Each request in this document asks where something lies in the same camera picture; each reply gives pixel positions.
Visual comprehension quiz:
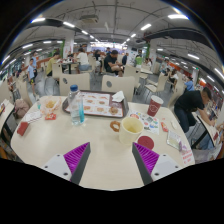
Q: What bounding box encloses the small red sachet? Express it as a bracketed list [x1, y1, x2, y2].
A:
[160, 121, 169, 133]

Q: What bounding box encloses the person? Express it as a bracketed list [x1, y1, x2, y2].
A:
[173, 87, 216, 134]
[75, 48, 90, 72]
[168, 68, 180, 84]
[183, 75, 196, 93]
[45, 53, 62, 77]
[103, 49, 124, 77]
[27, 58, 38, 96]
[134, 54, 144, 68]

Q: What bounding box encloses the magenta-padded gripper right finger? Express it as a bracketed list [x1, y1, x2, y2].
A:
[131, 142, 183, 186]

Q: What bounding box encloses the pink backpack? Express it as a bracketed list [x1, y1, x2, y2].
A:
[13, 98, 30, 119]

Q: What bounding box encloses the pink and white leaflet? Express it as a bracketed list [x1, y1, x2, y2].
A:
[179, 148, 196, 166]

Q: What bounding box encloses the ceiling air conditioner unit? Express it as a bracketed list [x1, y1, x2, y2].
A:
[79, 13, 99, 24]

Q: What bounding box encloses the red sauce packet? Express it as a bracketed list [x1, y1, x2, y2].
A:
[44, 112, 58, 121]

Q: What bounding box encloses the red paper cup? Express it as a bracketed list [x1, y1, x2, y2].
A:
[146, 95, 165, 118]

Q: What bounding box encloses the cream chair with round hole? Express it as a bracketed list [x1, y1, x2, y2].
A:
[101, 74, 136, 101]
[59, 73, 91, 97]

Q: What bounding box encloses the crumpled white napkin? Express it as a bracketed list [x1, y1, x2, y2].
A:
[111, 90, 126, 103]

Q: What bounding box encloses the group of ceiling lights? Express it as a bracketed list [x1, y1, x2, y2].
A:
[1, 13, 224, 81]

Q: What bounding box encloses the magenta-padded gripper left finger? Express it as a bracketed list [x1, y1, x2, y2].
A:
[42, 142, 92, 185]

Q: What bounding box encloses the cream mug with brown handle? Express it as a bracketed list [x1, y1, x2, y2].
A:
[109, 116, 145, 146]

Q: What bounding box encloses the colourful printed flyer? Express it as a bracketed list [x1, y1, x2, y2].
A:
[128, 109, 161, 136]

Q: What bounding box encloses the clear plastic bag with food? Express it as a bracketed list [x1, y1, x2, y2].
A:
[39, 95, 63, 116]

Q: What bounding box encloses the flat round red coaster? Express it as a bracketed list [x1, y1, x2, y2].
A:
[137, 135, 155, 151]

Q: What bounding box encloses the dark tray with paper liner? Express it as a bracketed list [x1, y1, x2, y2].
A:
[61, 89, 130, 119]

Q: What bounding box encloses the group of cream chairs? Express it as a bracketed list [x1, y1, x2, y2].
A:
[123, 63, 169, 98]

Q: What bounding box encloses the clear blue-capped water bottle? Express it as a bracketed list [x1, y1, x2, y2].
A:
[67, 84, 86, 127]

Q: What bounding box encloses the red wallet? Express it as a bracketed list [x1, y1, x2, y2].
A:
[16, 121, 30, 137]

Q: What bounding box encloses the white paper card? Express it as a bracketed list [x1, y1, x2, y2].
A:
[23, 110, 43, 124]

